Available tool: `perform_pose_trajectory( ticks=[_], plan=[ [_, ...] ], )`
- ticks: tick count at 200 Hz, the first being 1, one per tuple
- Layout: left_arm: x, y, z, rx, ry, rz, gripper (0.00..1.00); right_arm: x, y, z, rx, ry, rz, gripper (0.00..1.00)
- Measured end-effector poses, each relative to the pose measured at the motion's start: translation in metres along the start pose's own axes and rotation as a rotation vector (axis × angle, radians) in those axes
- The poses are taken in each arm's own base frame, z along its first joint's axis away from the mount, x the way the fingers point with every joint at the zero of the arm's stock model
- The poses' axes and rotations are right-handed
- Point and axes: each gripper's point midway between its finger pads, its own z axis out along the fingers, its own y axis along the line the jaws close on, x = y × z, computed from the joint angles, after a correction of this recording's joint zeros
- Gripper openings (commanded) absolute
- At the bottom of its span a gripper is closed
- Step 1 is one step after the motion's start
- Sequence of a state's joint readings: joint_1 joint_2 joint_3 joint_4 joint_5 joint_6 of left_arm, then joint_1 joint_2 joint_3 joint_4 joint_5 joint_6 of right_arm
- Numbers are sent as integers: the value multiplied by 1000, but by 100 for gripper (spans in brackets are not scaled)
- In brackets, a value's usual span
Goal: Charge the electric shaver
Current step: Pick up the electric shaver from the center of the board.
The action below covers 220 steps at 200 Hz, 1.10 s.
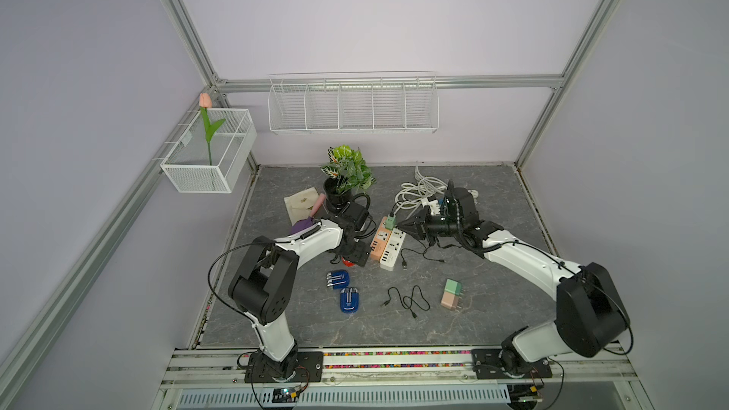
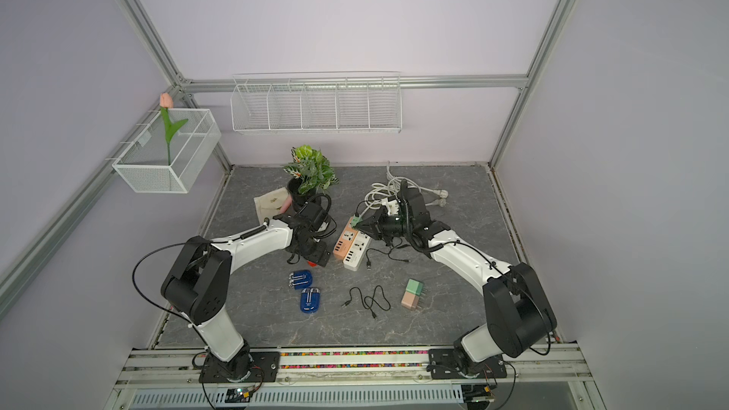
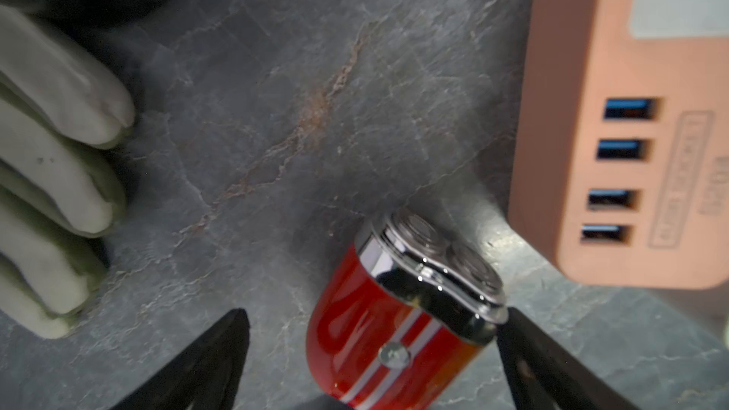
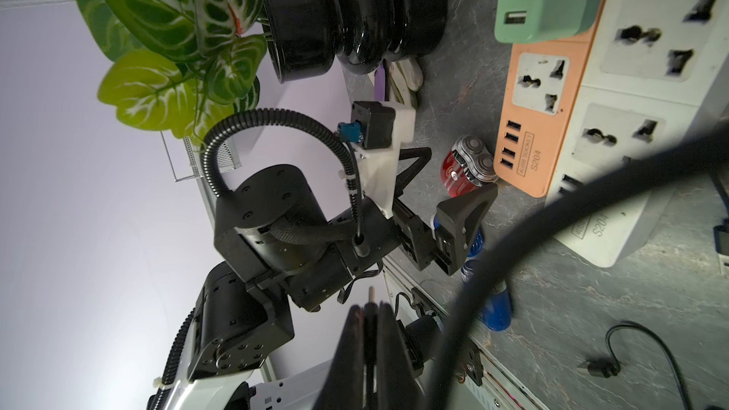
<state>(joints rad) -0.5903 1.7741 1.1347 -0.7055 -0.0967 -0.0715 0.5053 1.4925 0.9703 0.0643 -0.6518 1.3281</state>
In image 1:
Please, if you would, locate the green charger adapter top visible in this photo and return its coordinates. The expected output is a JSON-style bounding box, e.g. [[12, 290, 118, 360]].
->
[[385, 214, 397, 231]]

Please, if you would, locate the green charger adapter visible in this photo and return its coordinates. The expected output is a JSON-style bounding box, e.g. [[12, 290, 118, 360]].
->
[[385, 214, 397, 231], [444, 279, 463, 297]]

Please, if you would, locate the white power strip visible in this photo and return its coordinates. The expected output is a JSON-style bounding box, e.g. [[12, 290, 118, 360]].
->
[[380, 228, 406, 271]]

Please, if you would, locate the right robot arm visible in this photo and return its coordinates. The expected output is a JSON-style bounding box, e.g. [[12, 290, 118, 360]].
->
[[396, 183, 632, 378]]

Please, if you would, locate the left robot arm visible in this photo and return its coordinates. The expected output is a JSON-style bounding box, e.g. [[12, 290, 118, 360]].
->
[[206, 194, 374, 383]]

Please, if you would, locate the blue electric shaver upper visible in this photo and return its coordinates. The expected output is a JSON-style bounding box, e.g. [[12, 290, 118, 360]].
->
[[326, 270, 350, 290]]

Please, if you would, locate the blue electric shaver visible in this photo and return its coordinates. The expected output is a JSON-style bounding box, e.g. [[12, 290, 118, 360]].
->
[[326, 270, 350, 290], [340, 288, 360, 314]]

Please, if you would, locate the blue electric shaver lower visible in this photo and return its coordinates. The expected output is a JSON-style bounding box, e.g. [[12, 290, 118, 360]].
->
[[340, 288, 360, 314]]

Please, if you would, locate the orange power strip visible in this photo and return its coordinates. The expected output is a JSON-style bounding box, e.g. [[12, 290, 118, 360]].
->
[[369, 216, 393, 261]]

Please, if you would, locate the pink charger adapter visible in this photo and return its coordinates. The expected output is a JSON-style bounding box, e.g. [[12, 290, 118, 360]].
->
[[440, 292, 461, 311]]

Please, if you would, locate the potted green plant black vase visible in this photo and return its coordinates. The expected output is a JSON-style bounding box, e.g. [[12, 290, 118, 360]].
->
[[321, 145, 376, 209]]

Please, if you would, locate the artificial pink tulip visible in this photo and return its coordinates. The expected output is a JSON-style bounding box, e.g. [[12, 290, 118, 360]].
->
[[199, 93, 226, 165]]

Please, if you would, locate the coiled white power cord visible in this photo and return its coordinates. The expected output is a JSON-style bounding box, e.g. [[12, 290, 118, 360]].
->
[[394, 164, 480, 218]]

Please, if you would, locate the white wire wall shelf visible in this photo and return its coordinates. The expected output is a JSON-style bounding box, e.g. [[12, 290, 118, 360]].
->
[[268, 71, 440, 134]]

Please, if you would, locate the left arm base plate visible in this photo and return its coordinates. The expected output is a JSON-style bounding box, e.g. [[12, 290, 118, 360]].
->
[[245, 350, 324, 383]]

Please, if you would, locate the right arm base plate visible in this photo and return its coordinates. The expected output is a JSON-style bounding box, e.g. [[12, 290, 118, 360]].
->
[[471, 348, 552, 380]]

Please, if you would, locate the white vented cable duct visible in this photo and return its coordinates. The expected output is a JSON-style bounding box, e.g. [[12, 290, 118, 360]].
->
[[175, 383, 511, 409]]

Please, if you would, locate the white mesh wall basket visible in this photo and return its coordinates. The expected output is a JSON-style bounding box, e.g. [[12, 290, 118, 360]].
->
[[161, 108, 256, 194]]

